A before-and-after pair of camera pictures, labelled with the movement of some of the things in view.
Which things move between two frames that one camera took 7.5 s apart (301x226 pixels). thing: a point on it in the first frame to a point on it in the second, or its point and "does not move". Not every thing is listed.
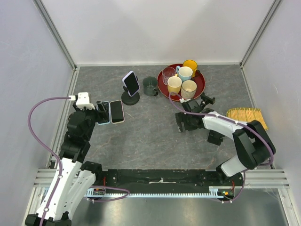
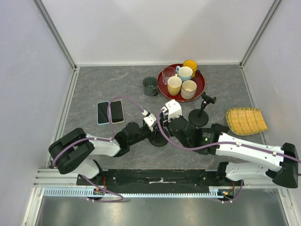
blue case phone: (104, 117) does not move
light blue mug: (185, 72) does not move
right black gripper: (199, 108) to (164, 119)
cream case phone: (117, 111) does not move
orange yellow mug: (192, 64) does not move
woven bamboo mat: (247, 115) does not move
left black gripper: (100, 106) to (155, 133)
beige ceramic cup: (188, 89) does not move
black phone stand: (128, 100) to (158, 139)
